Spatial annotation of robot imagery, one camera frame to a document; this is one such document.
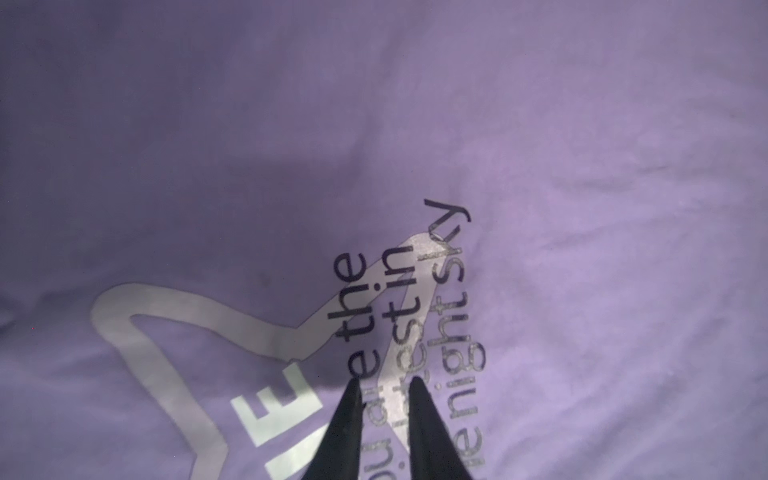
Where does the purple t-shirt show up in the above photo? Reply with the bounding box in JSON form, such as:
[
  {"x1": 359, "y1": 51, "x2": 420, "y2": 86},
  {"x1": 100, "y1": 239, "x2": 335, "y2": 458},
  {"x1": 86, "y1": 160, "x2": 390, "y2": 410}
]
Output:
[{"x1": 1, "y1": 1, "x2": 767, "y2": 479}]

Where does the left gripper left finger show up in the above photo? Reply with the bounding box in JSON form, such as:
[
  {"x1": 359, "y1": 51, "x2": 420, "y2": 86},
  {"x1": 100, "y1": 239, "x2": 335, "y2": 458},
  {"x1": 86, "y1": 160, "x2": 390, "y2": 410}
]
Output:
[{"x1": 302, "y1": 378, "x2": 364, "y2": 480}]

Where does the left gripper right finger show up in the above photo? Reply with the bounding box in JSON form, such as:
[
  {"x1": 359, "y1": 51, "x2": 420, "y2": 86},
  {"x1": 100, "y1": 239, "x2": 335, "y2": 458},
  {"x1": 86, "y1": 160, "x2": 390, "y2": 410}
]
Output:
[{"x1": 408, "y1": 377, "x2": 472, "y2": 480}]

